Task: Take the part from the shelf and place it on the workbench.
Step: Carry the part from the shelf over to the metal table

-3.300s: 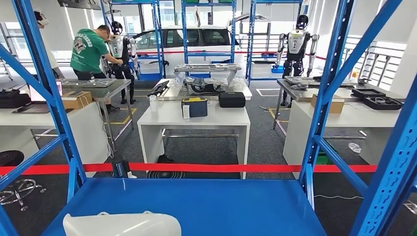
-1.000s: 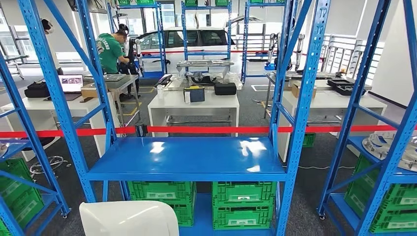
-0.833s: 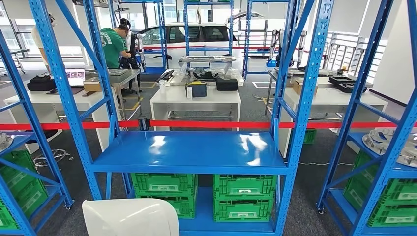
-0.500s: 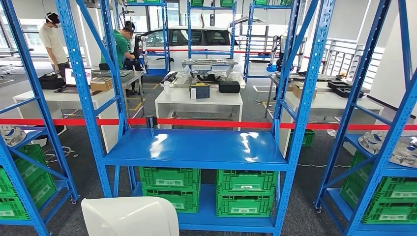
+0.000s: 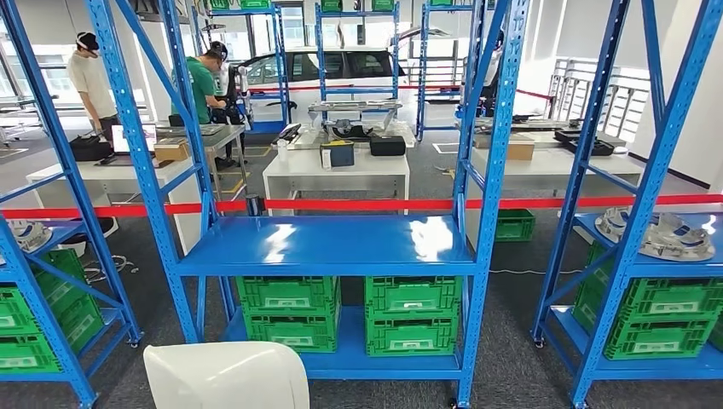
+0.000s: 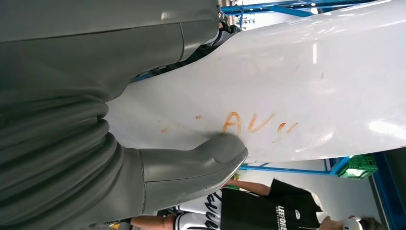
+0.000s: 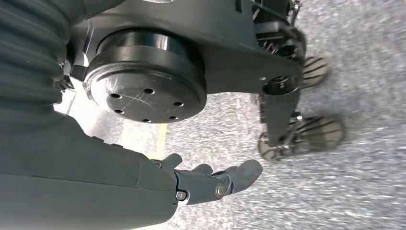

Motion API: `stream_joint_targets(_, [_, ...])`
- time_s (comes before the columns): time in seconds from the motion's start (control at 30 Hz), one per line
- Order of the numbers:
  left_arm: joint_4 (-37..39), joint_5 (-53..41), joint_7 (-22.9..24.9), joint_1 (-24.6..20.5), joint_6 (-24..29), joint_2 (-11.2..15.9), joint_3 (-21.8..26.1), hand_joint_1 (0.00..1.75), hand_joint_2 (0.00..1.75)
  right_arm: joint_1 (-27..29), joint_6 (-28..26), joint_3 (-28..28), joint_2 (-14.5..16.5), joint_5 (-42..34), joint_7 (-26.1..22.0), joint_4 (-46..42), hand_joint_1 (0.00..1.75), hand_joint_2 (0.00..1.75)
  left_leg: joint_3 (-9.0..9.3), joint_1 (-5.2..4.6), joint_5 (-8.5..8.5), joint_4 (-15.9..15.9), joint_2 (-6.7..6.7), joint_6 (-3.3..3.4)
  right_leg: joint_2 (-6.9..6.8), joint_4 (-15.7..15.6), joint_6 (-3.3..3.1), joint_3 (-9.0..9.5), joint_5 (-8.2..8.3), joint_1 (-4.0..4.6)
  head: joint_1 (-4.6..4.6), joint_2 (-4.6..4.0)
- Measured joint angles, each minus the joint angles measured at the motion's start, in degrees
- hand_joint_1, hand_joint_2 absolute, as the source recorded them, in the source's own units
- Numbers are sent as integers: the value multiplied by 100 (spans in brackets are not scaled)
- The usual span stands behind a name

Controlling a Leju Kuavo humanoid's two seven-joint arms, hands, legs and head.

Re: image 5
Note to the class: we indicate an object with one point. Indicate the white curved plastic shell part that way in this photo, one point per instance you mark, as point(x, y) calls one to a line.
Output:
point(226, 378)

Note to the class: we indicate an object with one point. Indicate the blue metal shelf rack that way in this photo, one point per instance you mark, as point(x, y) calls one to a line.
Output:
point(282, 56)
point(33, 56)
point(327, 243)
point(319, 56)
point(658, 169)
point(421, 67)

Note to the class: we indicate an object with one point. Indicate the black curved car part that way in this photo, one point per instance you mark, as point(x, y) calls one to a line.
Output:
point(350, 131)

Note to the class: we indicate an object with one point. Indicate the grey metal car part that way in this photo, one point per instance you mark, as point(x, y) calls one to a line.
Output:
point(356, 105)
point(203, 130)
point(542, 122)

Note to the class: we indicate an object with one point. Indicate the round grey metal part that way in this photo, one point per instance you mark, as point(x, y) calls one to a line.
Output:
point(31, 234)
point(661, 240)

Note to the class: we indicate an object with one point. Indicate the red barrier tape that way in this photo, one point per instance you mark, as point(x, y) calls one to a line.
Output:
point(367, 204)
point(536, 95)

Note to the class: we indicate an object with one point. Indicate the navy yellow tool bag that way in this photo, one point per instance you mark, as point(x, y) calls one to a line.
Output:
point(339, 155)

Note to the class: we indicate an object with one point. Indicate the small white box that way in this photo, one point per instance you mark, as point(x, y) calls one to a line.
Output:
point(326, 160)

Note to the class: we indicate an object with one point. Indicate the black hard case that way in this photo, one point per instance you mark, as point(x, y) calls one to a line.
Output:
point(388, 146)

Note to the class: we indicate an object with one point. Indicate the white desk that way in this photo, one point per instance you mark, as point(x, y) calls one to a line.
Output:
point(113, 169)
point(305, 164)
point(553, 164)

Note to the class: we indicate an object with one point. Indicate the clear plastic sheet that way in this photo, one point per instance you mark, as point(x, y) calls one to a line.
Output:
point(404, 132)

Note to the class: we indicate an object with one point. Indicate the white plastic bottle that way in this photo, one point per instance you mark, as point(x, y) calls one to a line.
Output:
point(282, 152)

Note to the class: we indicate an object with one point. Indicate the black slotted tray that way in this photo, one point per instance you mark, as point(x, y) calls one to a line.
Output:
point(289, 132)

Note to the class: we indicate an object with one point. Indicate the green plastic crate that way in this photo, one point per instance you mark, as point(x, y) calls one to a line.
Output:
point(14, 307)
point(291, 333)
point(28, 353)
point(254, 4)
point(515, 226)
point(331, 5)
point(412, 296)
point(655, 338)
point(219, 4)
point(678, 299)
point(412, 337)
point(288, 293)
point(383, 5)

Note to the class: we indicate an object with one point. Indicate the white car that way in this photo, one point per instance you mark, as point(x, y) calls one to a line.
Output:
point(299, 107)

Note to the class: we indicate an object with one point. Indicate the brown cardboard box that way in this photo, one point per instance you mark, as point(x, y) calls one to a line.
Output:
point(172, 152)
point(519, 151)

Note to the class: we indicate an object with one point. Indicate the person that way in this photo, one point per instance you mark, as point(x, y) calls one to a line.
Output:
point(200, 90)
point(90, 84)

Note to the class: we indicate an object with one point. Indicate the black plastic tray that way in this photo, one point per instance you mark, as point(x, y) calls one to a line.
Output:
point(587, 148)
point(565, 135)

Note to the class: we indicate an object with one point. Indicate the white metal railing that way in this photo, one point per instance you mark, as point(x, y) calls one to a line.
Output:
point(565, 84)

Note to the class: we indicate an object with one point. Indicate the open laptop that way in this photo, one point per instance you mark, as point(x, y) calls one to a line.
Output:
point(127, 138)

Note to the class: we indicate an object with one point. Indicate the black round stool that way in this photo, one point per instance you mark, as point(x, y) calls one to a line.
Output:
point(101, 226)

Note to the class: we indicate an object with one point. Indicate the black bag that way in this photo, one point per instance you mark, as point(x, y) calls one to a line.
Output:
point(90, 149)

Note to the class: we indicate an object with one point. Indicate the black barrier post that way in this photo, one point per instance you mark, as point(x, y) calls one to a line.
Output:
point(255, 206)

